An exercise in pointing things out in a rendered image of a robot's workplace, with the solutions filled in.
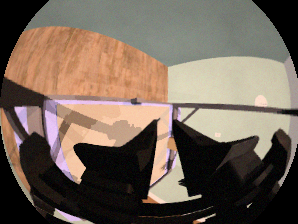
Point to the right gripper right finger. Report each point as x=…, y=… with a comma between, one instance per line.
x=202, y=157

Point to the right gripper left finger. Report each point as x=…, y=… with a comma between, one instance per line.
x=134, y=159

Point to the black metal frame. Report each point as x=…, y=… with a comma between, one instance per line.
x=15, y=95

